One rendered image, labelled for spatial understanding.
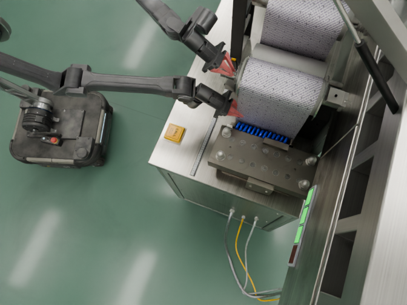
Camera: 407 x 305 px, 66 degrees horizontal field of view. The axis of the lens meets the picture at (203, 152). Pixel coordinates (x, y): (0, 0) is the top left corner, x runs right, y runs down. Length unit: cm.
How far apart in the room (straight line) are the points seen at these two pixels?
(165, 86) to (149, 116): 136
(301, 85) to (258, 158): 33
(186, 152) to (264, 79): 50
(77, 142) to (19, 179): 63
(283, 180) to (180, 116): 53
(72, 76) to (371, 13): 93
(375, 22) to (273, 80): 53
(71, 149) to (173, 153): 106
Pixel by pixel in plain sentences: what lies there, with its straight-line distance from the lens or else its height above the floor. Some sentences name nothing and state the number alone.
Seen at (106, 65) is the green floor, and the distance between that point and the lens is 276.
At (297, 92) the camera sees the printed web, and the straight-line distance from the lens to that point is 100.
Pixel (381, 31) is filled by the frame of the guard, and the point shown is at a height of 179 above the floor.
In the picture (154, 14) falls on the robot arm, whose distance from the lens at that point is 106.
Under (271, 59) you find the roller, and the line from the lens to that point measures 114.
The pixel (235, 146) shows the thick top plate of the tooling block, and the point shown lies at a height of 103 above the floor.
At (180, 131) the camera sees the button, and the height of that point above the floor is 92.
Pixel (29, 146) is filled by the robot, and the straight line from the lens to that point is 240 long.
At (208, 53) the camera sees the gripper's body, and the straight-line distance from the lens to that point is 103.
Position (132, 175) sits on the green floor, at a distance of 231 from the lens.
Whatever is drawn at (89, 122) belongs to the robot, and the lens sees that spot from 227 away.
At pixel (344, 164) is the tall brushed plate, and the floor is 143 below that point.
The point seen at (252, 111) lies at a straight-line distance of 112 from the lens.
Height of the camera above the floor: 216
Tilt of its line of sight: 72 degrees down
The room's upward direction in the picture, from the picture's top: 9 degrees counter-clockwise
